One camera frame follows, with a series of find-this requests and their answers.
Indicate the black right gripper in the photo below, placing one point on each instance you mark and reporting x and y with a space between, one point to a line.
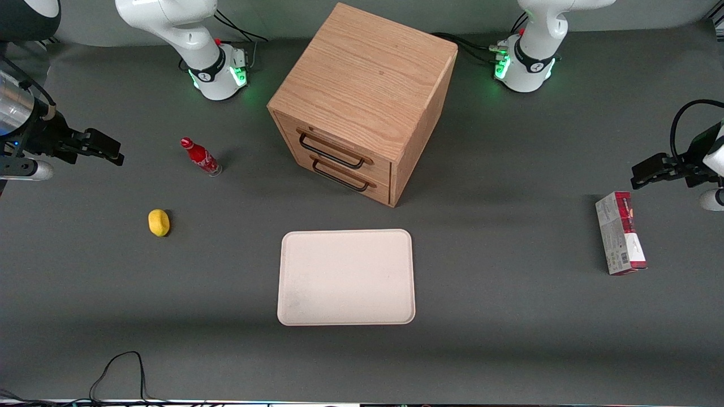
46 137

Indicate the red coke bottle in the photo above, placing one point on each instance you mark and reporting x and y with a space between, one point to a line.
202 158

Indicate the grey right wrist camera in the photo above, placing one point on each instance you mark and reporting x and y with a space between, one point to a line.
28 169

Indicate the wooden drawer cabinet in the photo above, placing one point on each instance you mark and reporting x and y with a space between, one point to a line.
367 79

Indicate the cream plastic tray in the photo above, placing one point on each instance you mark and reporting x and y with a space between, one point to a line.
346 277

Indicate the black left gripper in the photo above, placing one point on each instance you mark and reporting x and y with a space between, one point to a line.
693 164

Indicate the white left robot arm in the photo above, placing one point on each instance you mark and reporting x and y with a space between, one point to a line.
534 56

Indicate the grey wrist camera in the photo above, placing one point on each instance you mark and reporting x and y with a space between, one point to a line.
28 169
712 199

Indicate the grey and red carton box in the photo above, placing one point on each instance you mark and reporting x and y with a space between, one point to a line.
621 234

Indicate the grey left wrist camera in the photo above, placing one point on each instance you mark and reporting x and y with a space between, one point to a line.
712 199

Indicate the yellow lemon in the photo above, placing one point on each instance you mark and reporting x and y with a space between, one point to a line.
159 223

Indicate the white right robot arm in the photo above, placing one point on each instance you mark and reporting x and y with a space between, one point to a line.
192 39

